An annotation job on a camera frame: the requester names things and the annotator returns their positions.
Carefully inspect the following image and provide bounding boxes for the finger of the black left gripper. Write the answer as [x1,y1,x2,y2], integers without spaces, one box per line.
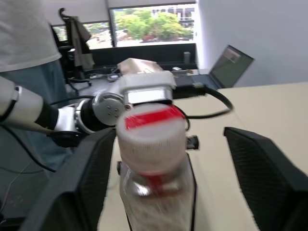
[187,153,198,230]

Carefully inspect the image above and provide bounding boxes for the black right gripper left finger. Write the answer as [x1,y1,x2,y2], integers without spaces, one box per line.
[20,128,117,231]

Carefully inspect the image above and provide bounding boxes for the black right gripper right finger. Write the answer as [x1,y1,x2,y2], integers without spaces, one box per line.
[223,127,308,231]

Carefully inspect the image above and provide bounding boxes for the clear bottle with white cap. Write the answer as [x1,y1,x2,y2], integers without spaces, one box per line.
[115,105,197,231]

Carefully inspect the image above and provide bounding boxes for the open grey laptop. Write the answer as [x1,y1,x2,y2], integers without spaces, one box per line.
[187,44,255,90]

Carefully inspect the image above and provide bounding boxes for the black low cabinet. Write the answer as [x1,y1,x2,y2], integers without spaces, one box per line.
[90,42,198,71]

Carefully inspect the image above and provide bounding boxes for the black office chair base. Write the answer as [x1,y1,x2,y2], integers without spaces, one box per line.
[65,76,92,96]

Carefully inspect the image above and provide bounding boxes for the large window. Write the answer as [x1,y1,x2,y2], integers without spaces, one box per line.
[108,1,197,48]

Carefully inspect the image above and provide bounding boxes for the grey jacket on rack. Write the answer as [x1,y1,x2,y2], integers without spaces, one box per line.
[68,16,96,71]

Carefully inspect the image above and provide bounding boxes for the small window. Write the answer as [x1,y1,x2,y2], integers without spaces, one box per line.
[51,21,113,50]

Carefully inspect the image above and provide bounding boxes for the person in white shirt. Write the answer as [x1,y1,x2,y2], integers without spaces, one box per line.
[0,0,74,172]

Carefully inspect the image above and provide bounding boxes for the black coat rack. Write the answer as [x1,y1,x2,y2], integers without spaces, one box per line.
[58,7,73,25]

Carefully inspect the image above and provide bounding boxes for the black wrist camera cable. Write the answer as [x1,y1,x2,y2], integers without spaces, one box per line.
[172,81,235,120]

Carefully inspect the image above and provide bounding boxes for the thin black floor cable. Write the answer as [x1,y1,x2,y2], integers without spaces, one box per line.
[0,125,57,173]

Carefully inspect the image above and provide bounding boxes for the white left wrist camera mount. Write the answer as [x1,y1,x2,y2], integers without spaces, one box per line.
[117,57,178,105]

